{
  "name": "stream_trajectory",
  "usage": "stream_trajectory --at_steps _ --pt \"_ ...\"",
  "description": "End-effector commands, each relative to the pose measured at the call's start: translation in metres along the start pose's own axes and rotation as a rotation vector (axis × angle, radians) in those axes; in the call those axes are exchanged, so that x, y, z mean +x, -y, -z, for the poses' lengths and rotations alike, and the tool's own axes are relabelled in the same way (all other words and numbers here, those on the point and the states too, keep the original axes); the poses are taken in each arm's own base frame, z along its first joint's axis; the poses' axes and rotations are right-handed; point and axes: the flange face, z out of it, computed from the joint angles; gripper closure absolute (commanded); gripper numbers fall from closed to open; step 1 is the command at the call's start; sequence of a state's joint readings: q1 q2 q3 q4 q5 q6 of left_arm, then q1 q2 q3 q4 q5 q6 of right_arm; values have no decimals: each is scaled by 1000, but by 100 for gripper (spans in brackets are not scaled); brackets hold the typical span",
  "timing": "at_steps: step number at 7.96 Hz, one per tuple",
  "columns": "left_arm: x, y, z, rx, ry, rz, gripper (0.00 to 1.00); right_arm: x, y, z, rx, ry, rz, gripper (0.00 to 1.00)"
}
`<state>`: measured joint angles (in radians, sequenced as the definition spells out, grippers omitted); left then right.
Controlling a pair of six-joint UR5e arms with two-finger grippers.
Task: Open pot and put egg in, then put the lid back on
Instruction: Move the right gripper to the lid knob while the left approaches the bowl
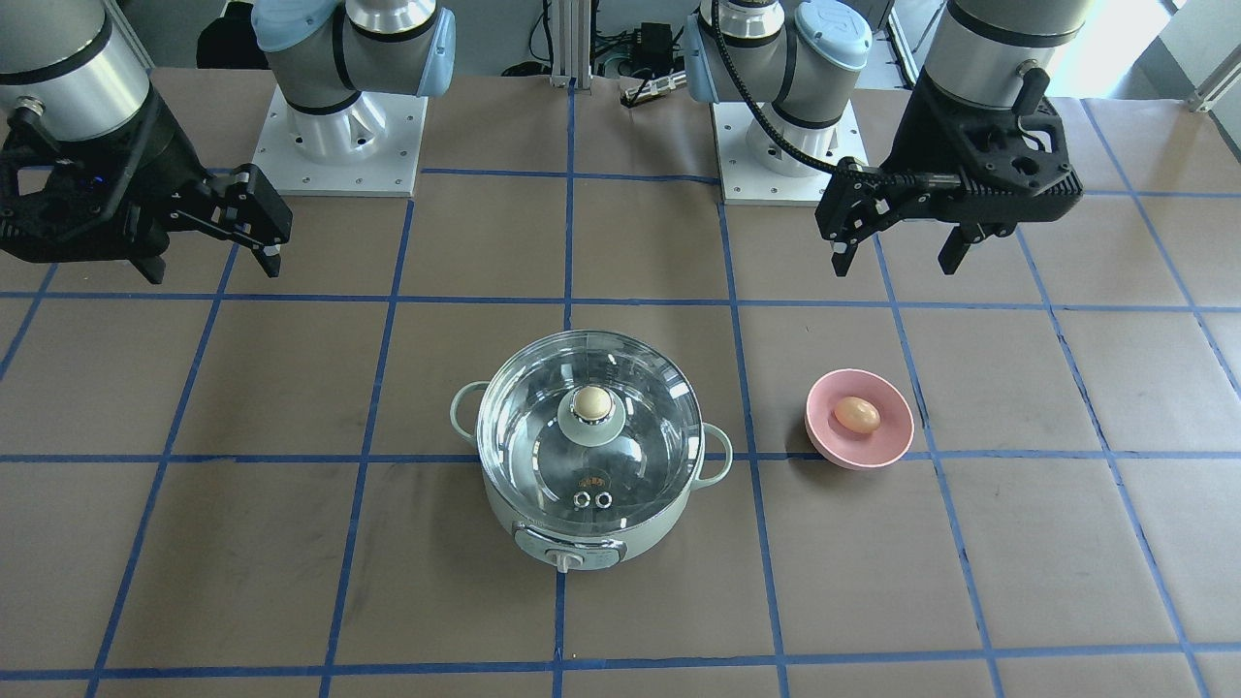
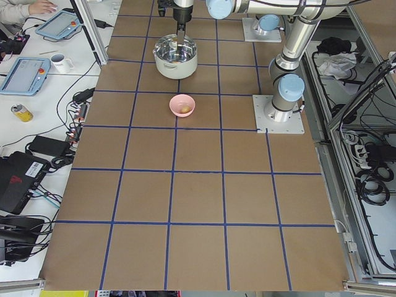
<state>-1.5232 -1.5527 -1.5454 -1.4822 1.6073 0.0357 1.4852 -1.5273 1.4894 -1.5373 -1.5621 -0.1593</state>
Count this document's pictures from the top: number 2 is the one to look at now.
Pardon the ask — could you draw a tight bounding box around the white mug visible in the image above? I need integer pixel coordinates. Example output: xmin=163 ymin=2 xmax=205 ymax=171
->
xmin=50 ymin=53 xmax=74 ymax=74

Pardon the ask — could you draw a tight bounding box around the coiled black cable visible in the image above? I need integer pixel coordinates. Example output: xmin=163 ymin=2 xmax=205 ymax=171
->
xmin=355 ymin=173 xmax=391 ymax=206

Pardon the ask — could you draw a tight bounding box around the white crumpled cloth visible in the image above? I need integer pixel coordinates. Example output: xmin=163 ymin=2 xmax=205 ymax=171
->
xmin=318 ymin=53 xmax=357 ymax=80

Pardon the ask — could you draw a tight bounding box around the pink bowl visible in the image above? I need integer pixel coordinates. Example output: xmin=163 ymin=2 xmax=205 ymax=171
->
xmin=169 ymin=94 xmax=196 ymax=118

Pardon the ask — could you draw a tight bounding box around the person's hand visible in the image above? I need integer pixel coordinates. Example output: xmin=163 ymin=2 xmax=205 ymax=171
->
xmin=28 ymin=0 xmax=58 ymax=15

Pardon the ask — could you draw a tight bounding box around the aluminium frame post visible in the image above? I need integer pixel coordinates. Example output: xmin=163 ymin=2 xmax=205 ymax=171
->
xmin=70 ymin=0 xmax=108 ymax=67

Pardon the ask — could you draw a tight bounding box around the lower blue teach pendant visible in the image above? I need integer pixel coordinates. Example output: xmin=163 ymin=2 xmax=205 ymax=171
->
xmin=1 ymin=57 xmax=51 ymax=96

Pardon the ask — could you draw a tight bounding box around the white pot with steel interior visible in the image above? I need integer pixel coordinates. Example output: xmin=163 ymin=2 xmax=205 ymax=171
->
xmin=153 ymin=34 xmax=197 ymax=80

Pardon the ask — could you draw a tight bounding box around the blue teach pendant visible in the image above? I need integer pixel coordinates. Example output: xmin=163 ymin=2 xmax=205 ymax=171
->
xmin=1 ymin=57 xmax=51 ymax=96
xmin=35 ymin=11 xmax=81 ymax=40

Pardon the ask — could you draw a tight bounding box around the black power adapter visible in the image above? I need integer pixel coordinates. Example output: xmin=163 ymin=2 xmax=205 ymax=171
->
xmin=25 ymin=136 xmax=71 ymax=157

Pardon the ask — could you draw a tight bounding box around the upper blue teach pendant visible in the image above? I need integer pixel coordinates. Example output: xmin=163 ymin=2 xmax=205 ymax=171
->
xmin=35 ymin=11 xmax=81 ymax=40

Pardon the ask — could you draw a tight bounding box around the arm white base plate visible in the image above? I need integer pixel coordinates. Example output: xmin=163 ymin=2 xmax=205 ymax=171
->
xmin=252 ymin=95 xmax=304 ymax=134
xmin=242 ymin=15 xmax=282 ymax=43

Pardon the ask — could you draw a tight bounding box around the black cloth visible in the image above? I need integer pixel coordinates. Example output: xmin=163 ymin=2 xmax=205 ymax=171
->
xmin=317 ymin=37 xmax=351 ymax=55

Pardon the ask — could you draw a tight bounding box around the black power strip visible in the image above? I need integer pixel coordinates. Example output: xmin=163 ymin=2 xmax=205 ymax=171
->
xmin=66 ymin=103 xmax=88 ymax=144

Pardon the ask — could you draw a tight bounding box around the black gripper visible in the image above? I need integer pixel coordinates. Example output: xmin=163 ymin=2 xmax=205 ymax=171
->
xmin=157 ymin=0 xmax=194 ymax=46

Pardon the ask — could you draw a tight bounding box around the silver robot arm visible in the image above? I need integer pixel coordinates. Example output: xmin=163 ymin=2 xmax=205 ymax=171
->
xmin=206 ymin=1 xmax=352 ymax=123
xmin=157 ymin=1 xmax=279 ymax=48

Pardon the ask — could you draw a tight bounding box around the brown egg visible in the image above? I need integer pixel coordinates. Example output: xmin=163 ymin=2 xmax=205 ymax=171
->
xmin=181 ymin=106 xmax=191 ymax=113

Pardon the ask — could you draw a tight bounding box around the yellow drink can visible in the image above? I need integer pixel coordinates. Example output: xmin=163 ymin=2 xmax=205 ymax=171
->
xmin=11 ymin=104 xmax=33 ymax=123

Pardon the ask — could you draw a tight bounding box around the person's beige sleeve forearm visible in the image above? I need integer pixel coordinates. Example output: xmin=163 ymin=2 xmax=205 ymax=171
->
xmin=1 ymin=0 xmax=34 ymax=30

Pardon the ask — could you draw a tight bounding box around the black red computer box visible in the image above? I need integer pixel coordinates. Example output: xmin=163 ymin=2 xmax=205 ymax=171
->
xmin=1 ymin=151 xmax=50 ymax=215

